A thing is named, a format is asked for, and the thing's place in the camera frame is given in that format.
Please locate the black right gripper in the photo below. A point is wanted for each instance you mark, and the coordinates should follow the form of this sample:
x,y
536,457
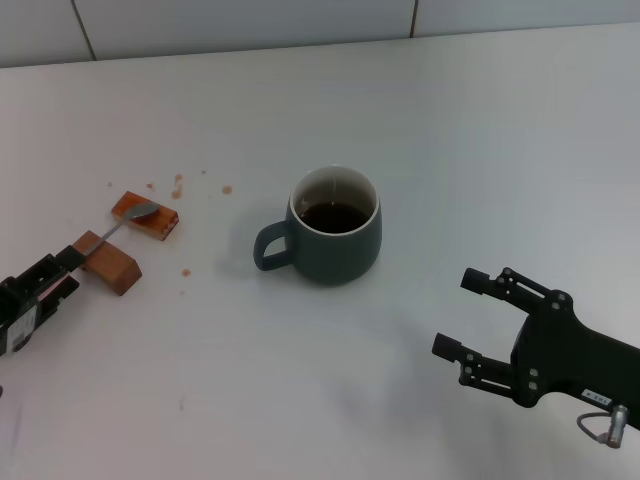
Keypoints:
x,y
560,355

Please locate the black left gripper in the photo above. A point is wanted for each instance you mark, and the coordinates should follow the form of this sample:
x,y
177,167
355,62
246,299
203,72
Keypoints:
x,y
15,320

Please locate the grey ceramic cup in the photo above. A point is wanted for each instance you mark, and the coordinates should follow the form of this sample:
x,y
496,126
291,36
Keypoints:
x,y
330,255

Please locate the arch shaped wooden block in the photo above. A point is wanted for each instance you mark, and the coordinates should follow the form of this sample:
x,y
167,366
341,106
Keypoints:
x,y
112,267

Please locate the flat reddish wooden block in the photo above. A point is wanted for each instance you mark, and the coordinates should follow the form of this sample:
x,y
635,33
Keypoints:
x,y
155,225

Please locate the dark coffee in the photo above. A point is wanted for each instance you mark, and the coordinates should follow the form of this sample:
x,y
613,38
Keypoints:
x,y
332,217

